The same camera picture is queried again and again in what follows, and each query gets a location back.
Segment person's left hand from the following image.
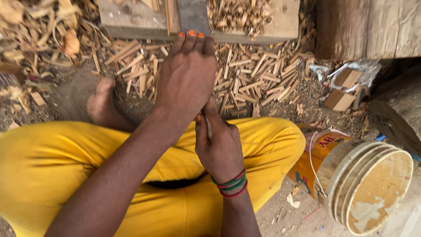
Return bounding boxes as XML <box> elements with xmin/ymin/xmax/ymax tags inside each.
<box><xmin>153</xmin><ymin>30</ymin><xmax>218</xmax><ymax>127</ymax></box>

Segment person's right hand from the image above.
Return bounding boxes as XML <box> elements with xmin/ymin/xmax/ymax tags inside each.
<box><xmin>195</xmin><ymin>97</ymin><xmax>246</xmax><ymax>185</ymax></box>

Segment thin grey stick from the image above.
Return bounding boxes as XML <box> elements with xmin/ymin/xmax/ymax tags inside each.
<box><xmin>204</xmin><ymin>115</ymin><xmax>214</xmax><ymax>143</ymax></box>

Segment red bangle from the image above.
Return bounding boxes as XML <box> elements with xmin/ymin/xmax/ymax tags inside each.
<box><xmin>219</xmin><ymin>180</ymin><xmax>249</xmax><ymax>199</ymax></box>
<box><xmin>215</xmin><ymin>167</ymin><xmax>247</xmax><ymax>189</ymax></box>

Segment green bangle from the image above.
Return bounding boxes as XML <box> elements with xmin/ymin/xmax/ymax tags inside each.
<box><xmin>210</xmin><ymin>173</ymin><xmax>248</xmax><ymax>192</ymax></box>

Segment narrow wooden strip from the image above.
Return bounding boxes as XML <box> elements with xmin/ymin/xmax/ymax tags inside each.
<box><xmin>165</xmin><ymin>0</ymin><xmax>182</xmax><ymax>37</ymax></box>

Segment grey metal blade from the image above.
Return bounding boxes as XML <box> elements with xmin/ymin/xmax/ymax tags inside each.
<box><xmin>177</xmin><ymin>0</ymin><xmax>212</xmax><ymax>37</ymax></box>

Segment heap of short wood sticks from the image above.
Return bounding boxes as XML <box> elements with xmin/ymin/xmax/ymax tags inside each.
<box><xmin>105</xmin><ymin>38</ymin><xmax>318</xmax><ymax>118</ymax></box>

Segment flat wooden work block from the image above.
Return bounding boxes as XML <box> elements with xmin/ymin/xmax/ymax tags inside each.
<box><xmin>98</xmin><ymin>0</ymin><xmax>301</xmax><ymax>45</ymax></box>

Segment pile of curled wood shavings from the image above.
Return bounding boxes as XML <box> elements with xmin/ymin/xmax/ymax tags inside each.
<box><xmin>207</xmin><ymin>0</ymin><xmax>274</xmax><ymax>41</ymax></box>

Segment white paper scrap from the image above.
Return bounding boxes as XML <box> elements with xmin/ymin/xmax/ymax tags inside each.
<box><xmin>285</xmin><ymin>192</ymin><xmax>301</xmax><ymax>209</ymax></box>

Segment person's bare foot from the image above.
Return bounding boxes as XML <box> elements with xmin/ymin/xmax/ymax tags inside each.
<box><xmin>86</xmin><ymin>77</ymin><xmax>137</xmax><ymax>133</ymax></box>

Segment brown cardboard piece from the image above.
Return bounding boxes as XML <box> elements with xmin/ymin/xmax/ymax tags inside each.
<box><xmin>334</xmin><ymin>67</ymin><xmax>363</xmax><ymax>88</ymax></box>
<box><xmin>323</xmin><ymin>89</ymin><xmax>357</xmax><ymax>112</ymax></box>

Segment orange plastic bucket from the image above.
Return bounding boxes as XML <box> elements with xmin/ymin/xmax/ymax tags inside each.
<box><xmin>287</xmin><ymin>123</ymin><xmax>414</xmax><ymax>236</ymax></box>

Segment heap of wood scraps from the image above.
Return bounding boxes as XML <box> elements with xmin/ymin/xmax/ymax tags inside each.
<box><xmin>0</xmin><ymin>0</ymin><xmax>111</xmax><ymax>114</ymax></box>

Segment person's yellow trousers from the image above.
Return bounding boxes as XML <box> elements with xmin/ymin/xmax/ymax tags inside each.
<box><xmin>0</xmin><ymin>117</ymin><xmax>307</xmax><ymax>237</ymax></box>

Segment clear plastic bag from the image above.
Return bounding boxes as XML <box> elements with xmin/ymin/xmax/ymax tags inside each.
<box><xmin>309</xmin><ymin>59</ymin><xmax>382</xmax><ymax>97</ymax></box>

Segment rough wooden log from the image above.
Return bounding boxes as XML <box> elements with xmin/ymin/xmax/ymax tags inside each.
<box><xmin>368</xmin><ymin>64</ymin><xmax>421</xmax><ymax>157</ymax></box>

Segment large wooden beam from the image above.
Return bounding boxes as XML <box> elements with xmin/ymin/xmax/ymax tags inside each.
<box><xmin>315</xmin><ymin>0</ymin><xmax>421</xmax><ymax>62</ymax></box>

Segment white cord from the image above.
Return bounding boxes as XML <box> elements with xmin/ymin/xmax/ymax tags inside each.
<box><xmin>309</xmin><ymin>129</ymin><xmax>349</xmax><ymax>198</ymax></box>

